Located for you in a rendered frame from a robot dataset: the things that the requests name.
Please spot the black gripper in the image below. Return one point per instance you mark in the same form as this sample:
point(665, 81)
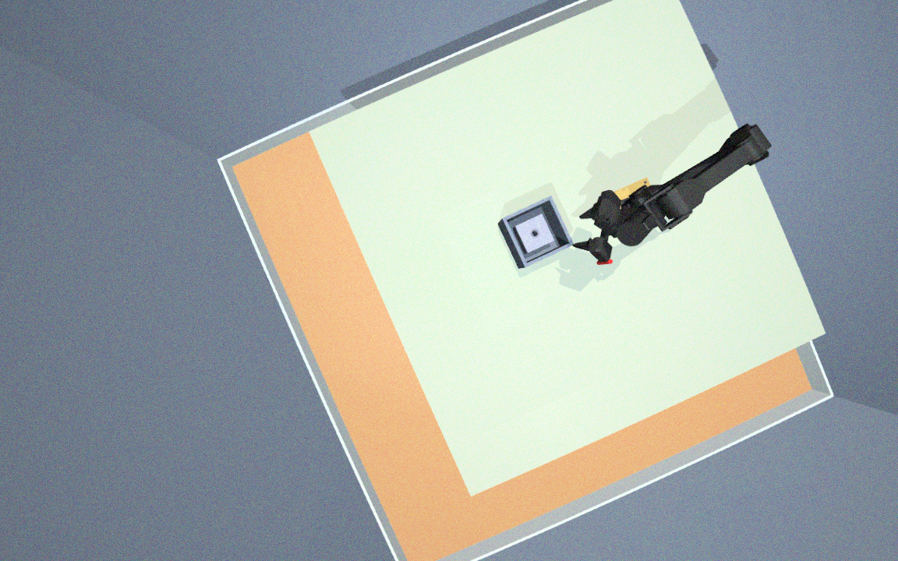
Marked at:
point(599, 246)

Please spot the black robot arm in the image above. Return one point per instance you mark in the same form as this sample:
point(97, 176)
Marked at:
point(680, 195)

